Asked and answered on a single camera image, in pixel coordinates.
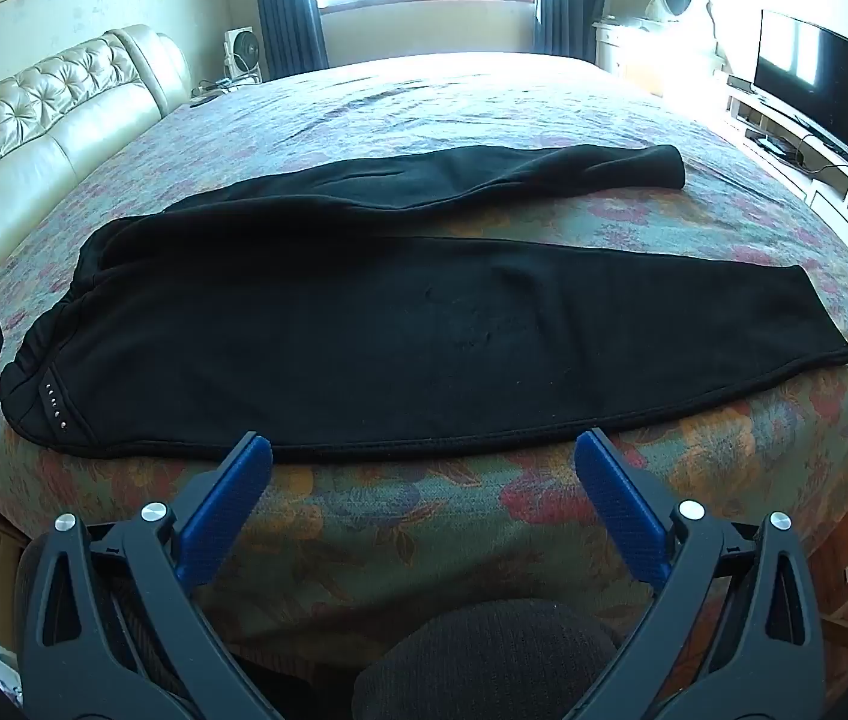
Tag floral bedspread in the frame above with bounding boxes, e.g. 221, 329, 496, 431
0, 52, 848, 665

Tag white television stand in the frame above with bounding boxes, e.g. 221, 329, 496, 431
724, 75, 848, 287

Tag black pants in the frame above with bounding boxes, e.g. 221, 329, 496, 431
0, 142, 848, 466

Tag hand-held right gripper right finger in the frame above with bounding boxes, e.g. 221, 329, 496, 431
574, 427, 827, 720

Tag black flat television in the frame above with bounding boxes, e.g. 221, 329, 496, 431
754, 10, 848, 170

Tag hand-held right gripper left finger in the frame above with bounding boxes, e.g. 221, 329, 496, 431
19, 431, 284, 720

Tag cream tufted leather headboard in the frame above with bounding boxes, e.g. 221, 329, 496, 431
0, 25, 193, 320

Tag person's dark trouser leg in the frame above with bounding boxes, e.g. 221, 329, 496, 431
352, 600, 620, 720

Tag white vanity dresser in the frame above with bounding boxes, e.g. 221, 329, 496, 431
592, 15, 726, 96

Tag white box fan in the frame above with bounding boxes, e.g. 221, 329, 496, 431
223, 26, 268, 88

